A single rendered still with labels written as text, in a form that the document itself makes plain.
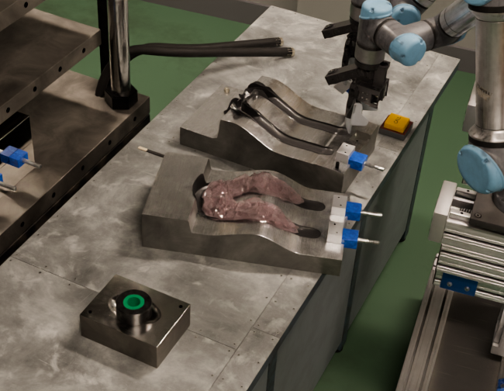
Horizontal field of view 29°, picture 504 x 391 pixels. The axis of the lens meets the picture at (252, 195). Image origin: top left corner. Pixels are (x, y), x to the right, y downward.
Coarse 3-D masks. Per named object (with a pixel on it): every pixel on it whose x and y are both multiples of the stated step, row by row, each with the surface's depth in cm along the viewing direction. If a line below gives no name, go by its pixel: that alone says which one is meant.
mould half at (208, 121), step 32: (224, 96) 289; (256, 96) 276; (288, 96) 281; (192, 128) 275; (224, 128) 268; (256, 128) 267; (288, 128) 273; (352, 128) 274; (256, 160) 269; (288, 160) 264; (320, 160) 262
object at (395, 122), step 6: (390, 114) 290; (396, 114) 290; (390, 120) 288; (396, 120) 288; (402, 120) 288; (408, 120) 288; (384, 126) 288; (390, 126) 287; (396, 126) 286; (402, 126) 285; (402, 132) 286
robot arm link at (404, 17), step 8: (392, 0) 255; (400, 0) 251; (408, 0) 249; (416, 0) 248; (424, 0) 248; (432, 0) 248; (392, 8) 252; (400, 8) 249; (408, 8) 248; (416, 8) 249; (424, 8) 250; (392, 16) 250; (400, 16) 249; (408, 16) 249; (416, 16) 249
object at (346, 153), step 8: (344, 144) 263; (344, 152) 261; (352, 152) 262; (336, 160) 262; (344, 160) 261; (352, 160) 260; (360, 160) 261; (360, 168) 261; (376, 168) 261; (384, 168) 260
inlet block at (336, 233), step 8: (336, 224) 243; (328, 232) 241; (336, 232) 241; (344, 232) 243; (352, 232) 243; (328, 240) 242; (336, 240) 241; (344, 240) 241; (352, 240) 241; (360, 240) 242; (368, 240) 242; (376, 240) 243; (352, 248) 242
